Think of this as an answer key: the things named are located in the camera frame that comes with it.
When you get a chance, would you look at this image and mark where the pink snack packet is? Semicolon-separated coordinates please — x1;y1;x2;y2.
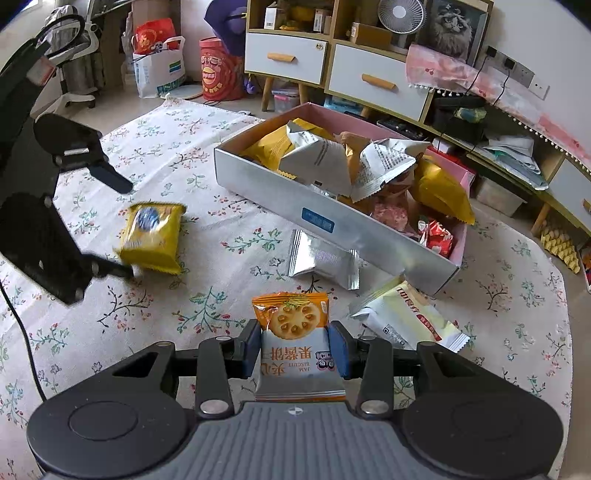
370;196;411;232

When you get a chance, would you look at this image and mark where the white shopping bag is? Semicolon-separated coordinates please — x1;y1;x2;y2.
132;34;188;99

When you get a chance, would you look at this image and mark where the cream packet with red band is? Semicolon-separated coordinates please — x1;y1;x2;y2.
349;276;471;354

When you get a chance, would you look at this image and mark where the silver box with pink inside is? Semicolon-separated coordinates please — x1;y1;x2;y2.
213;102;477;297

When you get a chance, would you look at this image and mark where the black case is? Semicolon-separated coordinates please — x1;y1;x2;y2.
431;95;489;143

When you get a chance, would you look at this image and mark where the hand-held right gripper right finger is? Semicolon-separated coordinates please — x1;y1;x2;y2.
327;320;483;417

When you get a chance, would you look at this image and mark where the white wall socket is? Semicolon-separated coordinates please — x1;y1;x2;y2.
515;65;550;100

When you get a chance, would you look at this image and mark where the orange and white biscuit packet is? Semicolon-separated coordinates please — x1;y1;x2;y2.
252;292;347;403

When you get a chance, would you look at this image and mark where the clear storage container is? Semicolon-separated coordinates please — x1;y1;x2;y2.
271;87;301;114
475;176;526;219

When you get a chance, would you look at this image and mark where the tan snack packet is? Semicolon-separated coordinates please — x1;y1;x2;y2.
339;130;372;178

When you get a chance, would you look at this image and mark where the black power cable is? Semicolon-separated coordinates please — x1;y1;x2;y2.
464;53;513;100

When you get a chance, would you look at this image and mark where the white drawer with small handle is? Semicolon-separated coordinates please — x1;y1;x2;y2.
547;157;591;217

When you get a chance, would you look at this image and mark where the red gift bag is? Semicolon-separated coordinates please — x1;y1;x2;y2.
133;18;177;55

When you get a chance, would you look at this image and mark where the framed cat picture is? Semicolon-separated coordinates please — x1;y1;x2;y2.
424;0;492;63

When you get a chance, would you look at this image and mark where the silver foil snack packet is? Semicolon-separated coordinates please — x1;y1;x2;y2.
287;229;360;291

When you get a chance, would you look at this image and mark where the round white floor disc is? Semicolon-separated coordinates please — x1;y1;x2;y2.
164;85;205;101

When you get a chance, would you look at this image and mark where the white office chair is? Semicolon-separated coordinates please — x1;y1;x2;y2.
44;4;103;110

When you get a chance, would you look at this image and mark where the yellow blue-circle biscuit packet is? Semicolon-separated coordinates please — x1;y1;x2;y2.
113;202;188;277

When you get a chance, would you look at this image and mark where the large yellow snack packet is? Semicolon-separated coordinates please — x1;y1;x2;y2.
412;159;476;226

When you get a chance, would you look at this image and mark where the yellow egg tray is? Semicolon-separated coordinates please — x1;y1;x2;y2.
539;224;583;274

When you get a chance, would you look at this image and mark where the low wooden cabinet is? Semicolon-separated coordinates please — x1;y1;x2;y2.
325;39;591;241

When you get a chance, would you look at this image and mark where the tall wooden shelf cabinet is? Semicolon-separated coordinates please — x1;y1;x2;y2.
245;0;334;112

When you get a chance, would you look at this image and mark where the wall socket with black plugs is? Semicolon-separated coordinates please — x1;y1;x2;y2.
485;45;518;71

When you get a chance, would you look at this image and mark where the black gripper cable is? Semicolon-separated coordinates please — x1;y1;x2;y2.
0;281;47;403

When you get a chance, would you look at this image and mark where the white desk fan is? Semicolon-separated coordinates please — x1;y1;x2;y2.
378;0;428;49

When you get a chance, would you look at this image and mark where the tall cabinet white drawer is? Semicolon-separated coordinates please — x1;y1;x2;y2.
245;33;329;86

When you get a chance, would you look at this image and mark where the red foil snack packet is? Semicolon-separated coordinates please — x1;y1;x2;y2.
418;219;455;258

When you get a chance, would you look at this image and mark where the pink cloth with pompoms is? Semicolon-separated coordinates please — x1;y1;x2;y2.
405;44;591;182

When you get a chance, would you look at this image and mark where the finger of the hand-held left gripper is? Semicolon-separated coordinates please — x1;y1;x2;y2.
79;251;136;288
54;147;136;195

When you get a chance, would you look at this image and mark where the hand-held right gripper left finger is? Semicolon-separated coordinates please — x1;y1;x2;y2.
108;319;262;418

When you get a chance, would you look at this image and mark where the red round drum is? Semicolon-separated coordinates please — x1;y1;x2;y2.
198;37;247;103

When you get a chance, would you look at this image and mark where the wide white drawer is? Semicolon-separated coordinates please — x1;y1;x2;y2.
329;44;432;123

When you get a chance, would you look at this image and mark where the teal storage box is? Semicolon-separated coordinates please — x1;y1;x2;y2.
323;95;368;117

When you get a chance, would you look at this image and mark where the purple plush toy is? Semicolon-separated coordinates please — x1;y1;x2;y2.
204;0;249;56

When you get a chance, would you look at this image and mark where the pile of loose papers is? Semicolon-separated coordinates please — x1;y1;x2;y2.
479;133;550;191

